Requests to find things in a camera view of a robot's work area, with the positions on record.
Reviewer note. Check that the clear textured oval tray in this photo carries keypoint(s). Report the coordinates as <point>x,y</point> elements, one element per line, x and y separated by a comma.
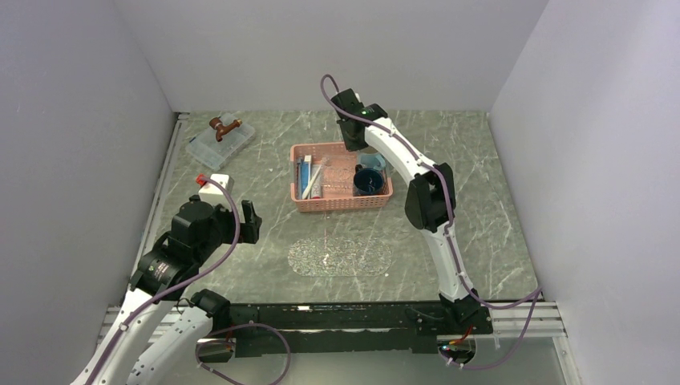
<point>339,257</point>

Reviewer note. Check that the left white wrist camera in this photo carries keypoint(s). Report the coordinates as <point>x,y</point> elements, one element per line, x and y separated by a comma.
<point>211,187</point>

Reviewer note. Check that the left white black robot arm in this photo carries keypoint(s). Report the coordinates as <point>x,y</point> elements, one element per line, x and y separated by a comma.
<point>202,224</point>

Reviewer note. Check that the white and blue mug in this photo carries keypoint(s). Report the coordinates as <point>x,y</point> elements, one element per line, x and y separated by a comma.
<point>375,161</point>

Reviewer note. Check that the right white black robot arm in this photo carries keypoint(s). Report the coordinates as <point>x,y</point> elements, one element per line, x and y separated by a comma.
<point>429,205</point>

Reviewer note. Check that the dark blue mug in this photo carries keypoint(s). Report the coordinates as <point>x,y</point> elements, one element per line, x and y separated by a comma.
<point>367,181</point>

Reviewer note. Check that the white toothbrush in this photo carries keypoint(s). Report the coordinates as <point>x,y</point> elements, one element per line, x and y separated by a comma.
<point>312,188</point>

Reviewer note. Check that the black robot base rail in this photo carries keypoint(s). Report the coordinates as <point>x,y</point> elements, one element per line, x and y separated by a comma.
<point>248,330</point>

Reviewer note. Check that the blue toothpaste tube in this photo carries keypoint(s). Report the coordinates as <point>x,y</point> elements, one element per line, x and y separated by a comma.
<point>303,179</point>

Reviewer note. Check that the clear plastic organizer box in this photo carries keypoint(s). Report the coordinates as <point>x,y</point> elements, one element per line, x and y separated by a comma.
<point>214,155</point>

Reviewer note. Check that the pink plastic basket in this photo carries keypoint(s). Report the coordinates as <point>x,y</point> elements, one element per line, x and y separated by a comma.
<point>319,152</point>

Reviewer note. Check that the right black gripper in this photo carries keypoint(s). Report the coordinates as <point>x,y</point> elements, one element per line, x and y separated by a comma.
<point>351,145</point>

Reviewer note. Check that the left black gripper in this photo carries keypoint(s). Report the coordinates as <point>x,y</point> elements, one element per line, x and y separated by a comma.
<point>248,231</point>

